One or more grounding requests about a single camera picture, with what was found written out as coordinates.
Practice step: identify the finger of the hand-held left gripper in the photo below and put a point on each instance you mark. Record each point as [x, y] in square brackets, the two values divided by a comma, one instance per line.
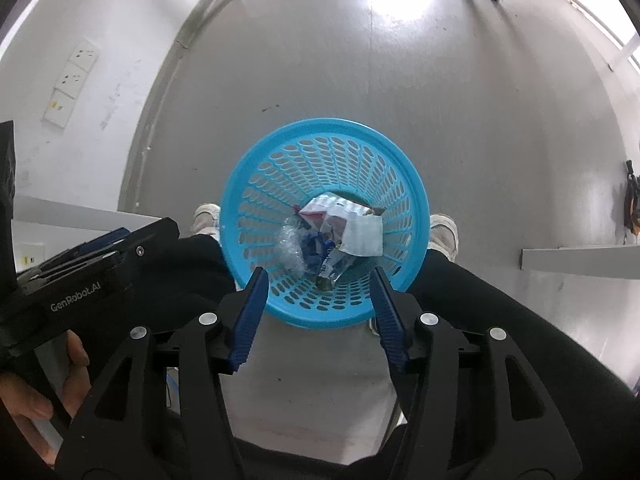
[100, 244]
[150, 245]

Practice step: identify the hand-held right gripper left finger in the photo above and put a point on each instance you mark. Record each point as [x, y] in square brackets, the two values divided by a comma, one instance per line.
[250, 310]

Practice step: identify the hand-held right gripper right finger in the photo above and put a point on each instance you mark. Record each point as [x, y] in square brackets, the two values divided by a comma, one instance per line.
[386, 310]

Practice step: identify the clear plastic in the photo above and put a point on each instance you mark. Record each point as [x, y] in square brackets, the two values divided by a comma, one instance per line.
[290, 247]

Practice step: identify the white paper sheet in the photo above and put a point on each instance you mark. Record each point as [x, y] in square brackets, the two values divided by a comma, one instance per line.
[362, 235]

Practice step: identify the blue wrapper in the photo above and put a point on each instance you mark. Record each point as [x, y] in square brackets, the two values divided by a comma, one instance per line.
[312, 251]

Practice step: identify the red snack wrapper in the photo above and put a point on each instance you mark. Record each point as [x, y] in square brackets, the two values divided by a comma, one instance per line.
[320, 207]

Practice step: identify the blue plastic basket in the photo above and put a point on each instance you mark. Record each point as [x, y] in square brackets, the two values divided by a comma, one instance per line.
[327, 126]

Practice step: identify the person's left hand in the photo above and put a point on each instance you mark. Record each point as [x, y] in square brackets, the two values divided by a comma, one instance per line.
[20, 405]

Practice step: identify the white table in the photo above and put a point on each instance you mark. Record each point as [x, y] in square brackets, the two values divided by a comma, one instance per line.
[75, 215]

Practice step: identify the person's left shoe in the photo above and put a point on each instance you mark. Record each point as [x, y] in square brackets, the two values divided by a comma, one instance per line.
[206, 217]

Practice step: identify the person's shoe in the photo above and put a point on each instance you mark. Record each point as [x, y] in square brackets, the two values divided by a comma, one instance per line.
[445, 235]
[206, 217]

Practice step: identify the person's right shoe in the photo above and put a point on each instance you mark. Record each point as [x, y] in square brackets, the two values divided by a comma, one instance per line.
[445, 235]

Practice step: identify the person's right leg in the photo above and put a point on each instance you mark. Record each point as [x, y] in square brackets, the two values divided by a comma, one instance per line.
[525, 320]

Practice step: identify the black and orange object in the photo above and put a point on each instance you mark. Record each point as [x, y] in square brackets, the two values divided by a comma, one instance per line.
[632, 205]

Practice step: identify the white wall outlet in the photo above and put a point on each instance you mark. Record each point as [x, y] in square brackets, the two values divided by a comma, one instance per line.
[70, 86]
[84, 59]
[59, 112]

